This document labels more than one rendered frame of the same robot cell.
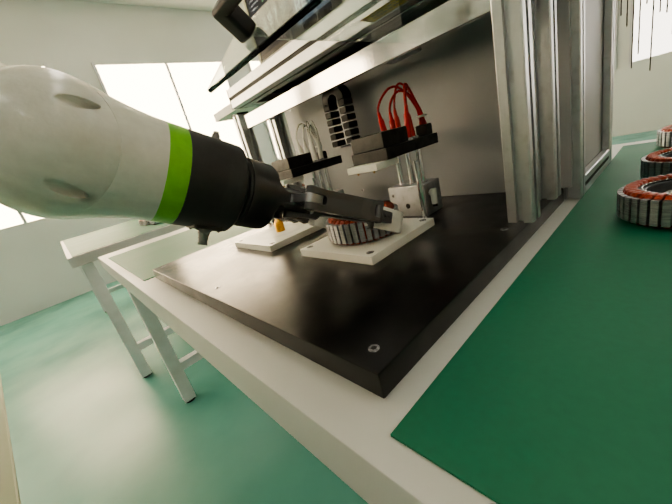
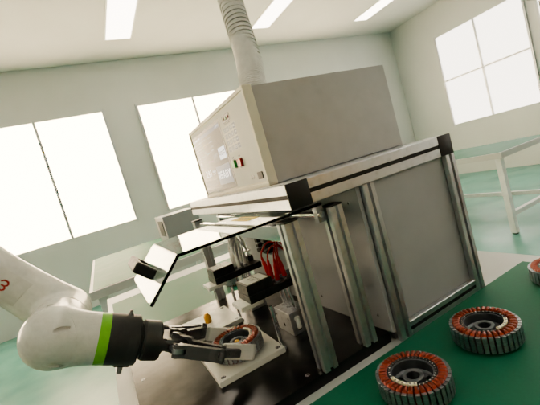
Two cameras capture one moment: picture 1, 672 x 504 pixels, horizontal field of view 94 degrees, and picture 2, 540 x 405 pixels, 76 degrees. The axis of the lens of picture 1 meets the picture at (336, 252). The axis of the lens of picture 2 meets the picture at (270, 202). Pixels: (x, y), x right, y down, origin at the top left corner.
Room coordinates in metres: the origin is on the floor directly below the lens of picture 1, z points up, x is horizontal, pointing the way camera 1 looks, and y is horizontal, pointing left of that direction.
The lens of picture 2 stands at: (-0.22, -0.37, 1.15)
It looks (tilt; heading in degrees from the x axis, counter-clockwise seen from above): 5 degrees down; 13
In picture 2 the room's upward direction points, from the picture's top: 16 degrees counter-clockwise
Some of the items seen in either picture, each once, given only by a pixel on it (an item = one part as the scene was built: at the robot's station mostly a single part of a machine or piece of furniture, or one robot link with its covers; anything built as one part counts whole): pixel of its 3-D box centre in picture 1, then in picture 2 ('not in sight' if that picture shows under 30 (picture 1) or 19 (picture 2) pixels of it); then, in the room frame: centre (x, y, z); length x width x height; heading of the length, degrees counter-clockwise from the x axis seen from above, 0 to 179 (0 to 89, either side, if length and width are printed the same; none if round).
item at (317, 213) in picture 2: not in sight; (255, 215); (0.67, -0.11, 1.04); 0.62 x 0.02 x 0.03; 39
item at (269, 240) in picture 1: (281, 233); (209, 324); (0.65, 0.10, 0.78); 0.15 x 0.15 x 0.01; 39
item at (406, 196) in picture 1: (415, 197); (292, 316); (0.56, -0.16, 0.80); 0.08 x 0.05 x 0.06; 39
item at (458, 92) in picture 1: (385, 132); (291, 248); (0.72, -0.17, 0.92); 0.66 x 0.01 x 0.30; 39
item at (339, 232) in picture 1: (362, 222); (237, 343); (0.46, -0.05, 0.80); 0.11 x 0.11 x 0.04
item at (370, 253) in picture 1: (366, 237); (240, 353); (0.46, -0.05, 0.78); 0.15 x 0.15 x 0.01; 39
